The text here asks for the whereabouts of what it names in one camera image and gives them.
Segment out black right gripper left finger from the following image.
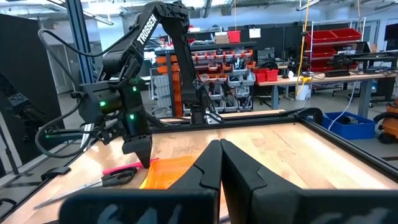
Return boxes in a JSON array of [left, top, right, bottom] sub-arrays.
[[58, 139, 223, 224]]

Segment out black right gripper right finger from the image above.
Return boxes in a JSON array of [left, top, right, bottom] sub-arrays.
[[220, 139, 398, 224]]

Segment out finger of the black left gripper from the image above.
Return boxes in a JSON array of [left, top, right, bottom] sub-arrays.
[[122, 133, 154, 169]]

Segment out pink highlighter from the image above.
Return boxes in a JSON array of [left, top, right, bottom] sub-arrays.
[[102, 157, 160, 176]]

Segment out cardboard box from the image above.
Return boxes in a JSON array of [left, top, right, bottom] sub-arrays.
[[214, 31, 230, 45]]

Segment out parts bin shelf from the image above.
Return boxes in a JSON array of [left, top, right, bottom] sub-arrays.
[[150, 45, 257, 118]]

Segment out blue metal pillar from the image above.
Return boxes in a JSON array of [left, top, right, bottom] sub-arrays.
[[65, 0, 96, 85]]

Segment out blue storage bin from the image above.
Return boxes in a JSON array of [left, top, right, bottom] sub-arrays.
[[305, 111, 377, 141]]

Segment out white bucket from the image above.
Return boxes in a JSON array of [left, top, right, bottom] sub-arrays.
[[295, 83, 313, 101]]

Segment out black room divider panel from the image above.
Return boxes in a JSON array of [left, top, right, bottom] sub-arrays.
[[0, 13, 65, 175]]

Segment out red storage bins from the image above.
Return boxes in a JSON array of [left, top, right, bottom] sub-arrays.
[[252, 68, 280, 83]]

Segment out red bucket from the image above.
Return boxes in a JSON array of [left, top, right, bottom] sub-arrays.
[[227, 29, 242, 44]]

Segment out wooden workbench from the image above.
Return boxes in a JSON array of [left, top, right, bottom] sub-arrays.
[[256, 71, 398, 119]]

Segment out orange shop vacuum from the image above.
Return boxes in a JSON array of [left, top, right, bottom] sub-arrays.
[[373, 98, 398, 145]]

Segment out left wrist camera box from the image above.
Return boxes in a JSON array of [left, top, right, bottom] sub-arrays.
[[98, 123, 124, 146]]

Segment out black-handled scissors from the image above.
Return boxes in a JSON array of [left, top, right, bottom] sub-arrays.
[[33, 167, 139, 210]]

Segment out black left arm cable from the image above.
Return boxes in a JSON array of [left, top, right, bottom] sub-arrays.
[[34, 27, 139, 159]]

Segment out black table frame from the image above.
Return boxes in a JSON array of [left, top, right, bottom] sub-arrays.
[[0, 107, 398, 220]]

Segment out black frame corner bracket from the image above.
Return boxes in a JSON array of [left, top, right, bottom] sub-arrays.
[[295, 106, 325, 126], [40, 166, 72, 182]]

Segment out yellow hanging cable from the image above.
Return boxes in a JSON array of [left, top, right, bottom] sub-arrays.
[[294, 0, 312, 95]]

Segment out wire rack with red bins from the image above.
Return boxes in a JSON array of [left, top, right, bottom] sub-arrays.
[[305, 27, 364, 73]]

